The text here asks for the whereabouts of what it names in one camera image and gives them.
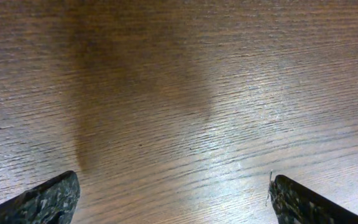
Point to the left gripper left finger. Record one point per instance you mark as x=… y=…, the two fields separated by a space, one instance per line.
x=52 y=202

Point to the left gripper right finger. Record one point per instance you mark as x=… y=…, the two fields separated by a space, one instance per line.
x=294 y=203

